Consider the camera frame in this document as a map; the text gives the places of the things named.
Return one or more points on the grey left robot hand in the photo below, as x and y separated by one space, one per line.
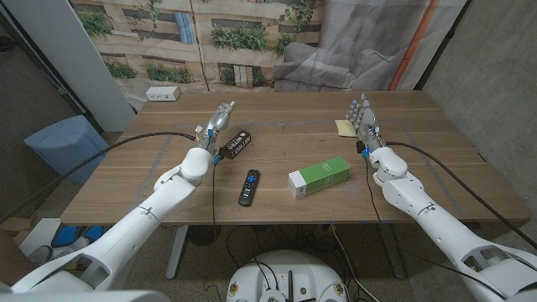
218 123

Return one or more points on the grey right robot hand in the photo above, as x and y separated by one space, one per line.
365 121

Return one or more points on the black TV remote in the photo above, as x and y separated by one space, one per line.
248 189

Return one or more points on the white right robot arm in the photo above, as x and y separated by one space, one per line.
432 222

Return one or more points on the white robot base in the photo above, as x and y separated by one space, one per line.
285 272

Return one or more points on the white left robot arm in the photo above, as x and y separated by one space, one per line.
151 218

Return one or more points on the black Nitro package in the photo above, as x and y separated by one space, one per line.
237 144

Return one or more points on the green and white package box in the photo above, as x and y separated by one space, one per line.
325 174

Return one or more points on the yellow sticky note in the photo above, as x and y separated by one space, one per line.
345 128

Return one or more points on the white power strip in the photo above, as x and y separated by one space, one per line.
163 93

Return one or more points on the printed backdrop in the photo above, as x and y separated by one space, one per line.
251 42

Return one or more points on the black round floor fixture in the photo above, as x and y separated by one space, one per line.
204 235

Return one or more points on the black backdrop pole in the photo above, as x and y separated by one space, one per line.
444 40

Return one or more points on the grey table leg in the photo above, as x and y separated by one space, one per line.
394 256

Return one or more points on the white table leg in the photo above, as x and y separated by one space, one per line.
175 256

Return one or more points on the blue bin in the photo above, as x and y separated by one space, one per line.
67 147

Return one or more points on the blue slipper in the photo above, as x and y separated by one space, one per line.
64 236
92 234

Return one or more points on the grey shoe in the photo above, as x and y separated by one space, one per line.
40 255

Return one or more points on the cardboard box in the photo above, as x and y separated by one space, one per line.
12 232

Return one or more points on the white wall panel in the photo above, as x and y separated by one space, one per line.
71 54

